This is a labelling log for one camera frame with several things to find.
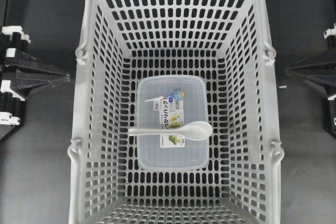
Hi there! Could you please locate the clear plastic food container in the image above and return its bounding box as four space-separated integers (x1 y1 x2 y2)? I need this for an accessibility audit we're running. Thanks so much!
135 75 209 172

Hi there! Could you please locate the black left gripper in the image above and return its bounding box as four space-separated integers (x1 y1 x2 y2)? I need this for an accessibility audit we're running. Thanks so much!
1 25 70 140

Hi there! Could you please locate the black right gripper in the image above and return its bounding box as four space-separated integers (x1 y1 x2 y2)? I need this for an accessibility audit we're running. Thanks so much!
286 24 335 133

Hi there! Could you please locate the white chinese spoon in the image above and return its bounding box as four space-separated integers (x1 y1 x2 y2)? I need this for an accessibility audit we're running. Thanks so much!
128 121 213 141

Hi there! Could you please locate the grey plastic shopping basket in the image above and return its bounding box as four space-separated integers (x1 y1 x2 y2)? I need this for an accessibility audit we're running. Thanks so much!
68 0 284 223

